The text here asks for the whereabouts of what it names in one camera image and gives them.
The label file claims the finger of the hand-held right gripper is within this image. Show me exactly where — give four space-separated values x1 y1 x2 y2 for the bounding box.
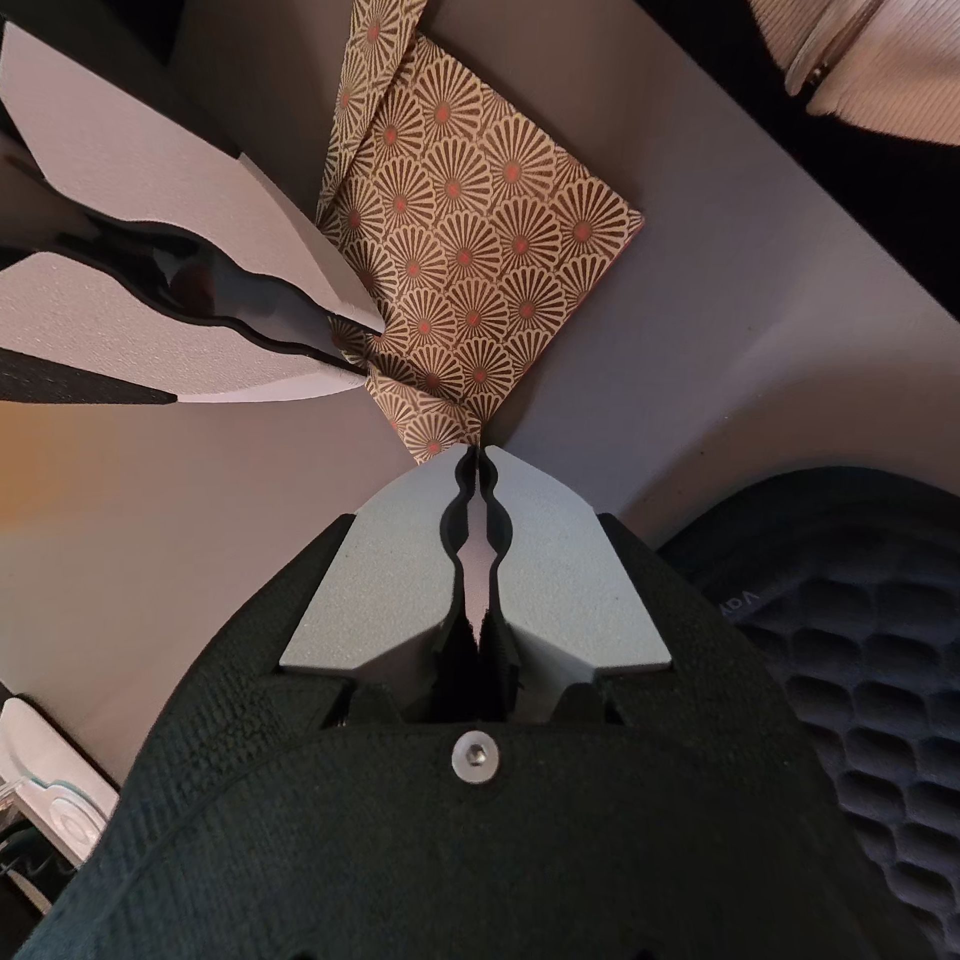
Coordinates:
0 246 370 408
0 21 387 337

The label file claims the brown fan pattern origami paper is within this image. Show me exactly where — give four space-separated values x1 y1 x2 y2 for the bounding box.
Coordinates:
314 0 648 468

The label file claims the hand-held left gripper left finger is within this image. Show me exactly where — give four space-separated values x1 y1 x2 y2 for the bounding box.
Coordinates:
279 443 480 675

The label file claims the black textured armrest pad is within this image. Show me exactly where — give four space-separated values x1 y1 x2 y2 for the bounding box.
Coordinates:
659 464 960 960

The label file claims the white flat base plate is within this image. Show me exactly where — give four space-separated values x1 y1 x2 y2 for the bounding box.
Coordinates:
0 696 123 870

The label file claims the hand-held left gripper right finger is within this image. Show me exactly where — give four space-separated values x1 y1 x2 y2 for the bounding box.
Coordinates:
477 443 673 673

